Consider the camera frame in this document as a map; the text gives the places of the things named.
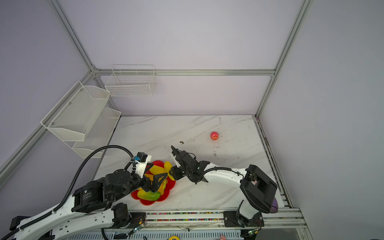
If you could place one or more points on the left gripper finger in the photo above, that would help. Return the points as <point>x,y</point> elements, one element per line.
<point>148,167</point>
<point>158,181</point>

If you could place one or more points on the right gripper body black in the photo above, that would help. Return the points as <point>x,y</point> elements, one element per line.
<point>179,172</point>

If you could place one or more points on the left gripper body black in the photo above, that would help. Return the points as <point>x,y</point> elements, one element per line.
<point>145,183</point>

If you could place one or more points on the yellow fake banana bunch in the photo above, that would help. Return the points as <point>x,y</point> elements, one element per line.
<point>155,170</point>

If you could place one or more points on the red fake apple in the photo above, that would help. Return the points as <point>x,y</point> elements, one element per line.
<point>214,136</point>

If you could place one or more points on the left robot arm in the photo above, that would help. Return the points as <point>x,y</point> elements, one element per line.
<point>95,205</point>

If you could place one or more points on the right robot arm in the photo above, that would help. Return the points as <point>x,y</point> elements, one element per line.
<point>257,187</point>

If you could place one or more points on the red flower-shaped fruit bowl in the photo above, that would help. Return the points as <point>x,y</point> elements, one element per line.
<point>170,185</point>

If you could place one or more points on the white mesh shelf lower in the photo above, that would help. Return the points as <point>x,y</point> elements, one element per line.
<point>99,135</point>

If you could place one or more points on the white mesh shelf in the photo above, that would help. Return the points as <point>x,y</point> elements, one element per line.
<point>72,118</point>
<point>99,135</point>

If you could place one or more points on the white mesh shelf upper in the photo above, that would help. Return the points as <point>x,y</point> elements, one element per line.
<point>72,118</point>

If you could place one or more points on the purple plastic scoop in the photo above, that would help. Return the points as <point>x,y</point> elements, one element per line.
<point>274,206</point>

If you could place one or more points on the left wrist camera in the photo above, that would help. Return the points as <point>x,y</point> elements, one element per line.
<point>140,162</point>

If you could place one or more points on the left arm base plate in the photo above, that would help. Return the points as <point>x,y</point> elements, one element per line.
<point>129,221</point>

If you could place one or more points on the aluminium front rail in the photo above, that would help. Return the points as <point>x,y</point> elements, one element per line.
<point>214,220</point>

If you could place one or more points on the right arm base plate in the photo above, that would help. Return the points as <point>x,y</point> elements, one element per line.
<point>245,216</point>

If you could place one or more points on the white wire basket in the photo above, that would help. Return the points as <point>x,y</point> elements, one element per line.
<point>131,81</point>

